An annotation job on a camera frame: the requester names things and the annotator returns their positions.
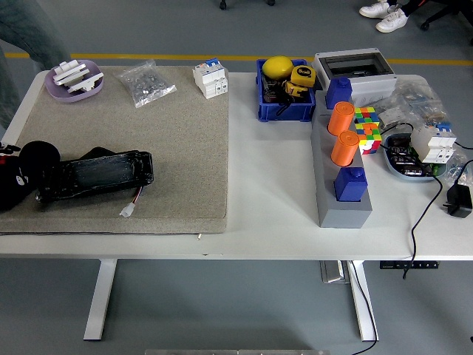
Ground black rag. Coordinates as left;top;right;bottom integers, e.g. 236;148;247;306
0;140;62;212

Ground black display panel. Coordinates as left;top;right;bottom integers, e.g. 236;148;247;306
35;146;154;203

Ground black table control panel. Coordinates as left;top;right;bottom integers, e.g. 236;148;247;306
379;260;440;270

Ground purple tray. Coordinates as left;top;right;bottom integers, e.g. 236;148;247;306
44;59;105;104

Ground clear bag of screws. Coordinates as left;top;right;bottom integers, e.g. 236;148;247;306
113;58;177;109

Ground grey-brown mat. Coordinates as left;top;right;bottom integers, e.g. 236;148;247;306
0;65;230;235

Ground white table leg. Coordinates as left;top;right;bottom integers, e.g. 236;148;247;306
83;258;118;341
347;260;380;342

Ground white circuit breaker blue lever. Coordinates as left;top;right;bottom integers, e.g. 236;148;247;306
191;57;229;100
409;121;458;164

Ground dark brown part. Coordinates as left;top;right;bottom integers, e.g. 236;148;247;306
262;79;285;104

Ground blue plastic bin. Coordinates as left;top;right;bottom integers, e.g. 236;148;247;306
255;58;317;123

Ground yellow round object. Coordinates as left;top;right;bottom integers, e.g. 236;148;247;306
262;55;295;81

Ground yellow black tape measure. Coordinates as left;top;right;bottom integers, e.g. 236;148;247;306
282;65;318;100

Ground orange cylinder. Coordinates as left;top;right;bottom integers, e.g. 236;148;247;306
327;101;356;137
330;130;360;167

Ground blue block with knob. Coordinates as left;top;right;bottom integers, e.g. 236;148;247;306
333;166;370;203
324;76;353;110

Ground grey holder block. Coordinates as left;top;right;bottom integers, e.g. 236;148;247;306
310;106;373;229

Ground grey metal control box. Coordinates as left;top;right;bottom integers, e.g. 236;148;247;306
319;260;350;285

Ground multicolour puzzle cube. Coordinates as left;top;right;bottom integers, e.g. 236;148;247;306
353;106;384;155

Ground person's foot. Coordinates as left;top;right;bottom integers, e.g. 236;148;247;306
358;1;391;18
375;9;409;33

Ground dark electronic parts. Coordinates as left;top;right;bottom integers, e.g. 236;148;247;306
387;135;435;175

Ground light blue tray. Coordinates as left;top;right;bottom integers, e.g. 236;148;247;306
381;132;448;183

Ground large clear bag of parts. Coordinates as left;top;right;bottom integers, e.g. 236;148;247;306
376;78;454;130

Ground person's leg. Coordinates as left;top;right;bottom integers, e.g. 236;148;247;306
391;0;424;18

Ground small clear bag of parts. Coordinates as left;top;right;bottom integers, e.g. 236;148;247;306
439;140;473;188

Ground black power adapter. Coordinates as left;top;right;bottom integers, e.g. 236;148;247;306
442;183;473;218

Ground black office chair base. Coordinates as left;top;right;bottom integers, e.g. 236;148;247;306
420;0;473;31

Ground red wire with white connector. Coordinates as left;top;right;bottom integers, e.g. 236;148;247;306
118;186;146;218

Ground grey enclosure box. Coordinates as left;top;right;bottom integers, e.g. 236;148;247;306
313;47;398;107

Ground long black cable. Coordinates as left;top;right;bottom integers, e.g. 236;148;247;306
379;123;443;280

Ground black adapter cord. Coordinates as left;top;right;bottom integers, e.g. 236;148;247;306
452;159;473;186

